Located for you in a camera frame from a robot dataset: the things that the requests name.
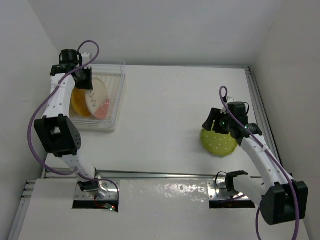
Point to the white wire dish rack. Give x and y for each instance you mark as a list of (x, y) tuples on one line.
[(113, 76)]

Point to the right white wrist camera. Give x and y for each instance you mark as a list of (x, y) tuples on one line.
[(229, 99)]

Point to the front aluminium frame rail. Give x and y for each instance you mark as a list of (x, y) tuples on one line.
[(116, 174)]

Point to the green dotted plate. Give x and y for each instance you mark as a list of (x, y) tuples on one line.
[(217, 144)]

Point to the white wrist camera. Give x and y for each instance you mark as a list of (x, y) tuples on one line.
[(229, 99), (86, 55)]

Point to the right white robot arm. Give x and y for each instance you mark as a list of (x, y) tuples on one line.
[(281, 199)]

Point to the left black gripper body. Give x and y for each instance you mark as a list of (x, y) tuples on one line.
[(83, 82)]

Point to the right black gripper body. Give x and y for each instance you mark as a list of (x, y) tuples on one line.
[(223, 124)]

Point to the orange dotted plate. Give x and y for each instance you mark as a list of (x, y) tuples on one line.
[(78, 102)]

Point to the small green circuit board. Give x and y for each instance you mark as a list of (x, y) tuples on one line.
[(104, 205)]

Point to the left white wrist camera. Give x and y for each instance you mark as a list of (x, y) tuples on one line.
[(86, 55)]

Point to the white foreground cover board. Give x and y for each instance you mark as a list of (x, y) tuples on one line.
[(148, 210)]

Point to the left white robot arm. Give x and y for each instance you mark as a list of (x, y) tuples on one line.
[(58, 135)]

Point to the white pink floral plate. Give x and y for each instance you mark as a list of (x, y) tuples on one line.
[(97, 100)]

